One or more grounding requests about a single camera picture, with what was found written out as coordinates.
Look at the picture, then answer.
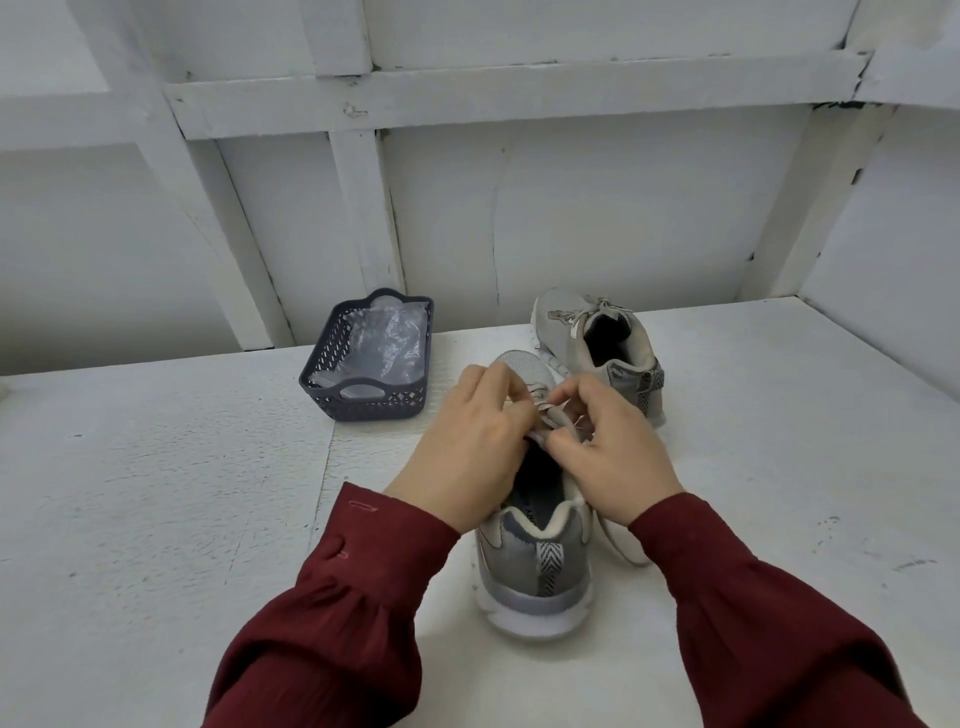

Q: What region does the person's left hand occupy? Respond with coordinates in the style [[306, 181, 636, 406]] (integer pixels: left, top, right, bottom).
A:
[[384, 361, 539, 534]]

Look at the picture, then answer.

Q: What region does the person's right hand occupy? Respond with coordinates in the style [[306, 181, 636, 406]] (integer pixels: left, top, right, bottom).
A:
[[538, 373, 687, 528]]

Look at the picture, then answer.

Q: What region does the grey shoelace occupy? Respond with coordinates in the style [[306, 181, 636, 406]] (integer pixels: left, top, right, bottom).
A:
[[547, 300, 632, 344], [510, 382, 594, 449]]

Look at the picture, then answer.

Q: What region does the grey mesh shoe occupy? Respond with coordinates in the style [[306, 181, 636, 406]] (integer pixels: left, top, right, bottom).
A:
[[471, 348, 599, 642], [531, 288, 668, 569]]

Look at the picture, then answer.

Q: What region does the clear plastic bag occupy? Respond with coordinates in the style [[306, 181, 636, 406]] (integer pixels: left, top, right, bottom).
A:
[[322, 303, 431, 395]]

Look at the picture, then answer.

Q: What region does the person's right forearm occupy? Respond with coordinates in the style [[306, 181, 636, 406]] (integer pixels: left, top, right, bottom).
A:
[[628, 492, 929, 728]]

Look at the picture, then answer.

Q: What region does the person's left forearm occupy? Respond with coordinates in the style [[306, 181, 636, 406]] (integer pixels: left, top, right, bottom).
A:
[[202, 481, 462, 728]]

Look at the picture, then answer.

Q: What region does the dark plastic lattice basket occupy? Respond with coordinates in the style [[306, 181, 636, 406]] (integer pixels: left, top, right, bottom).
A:
[[298, 288, 437, 423]]

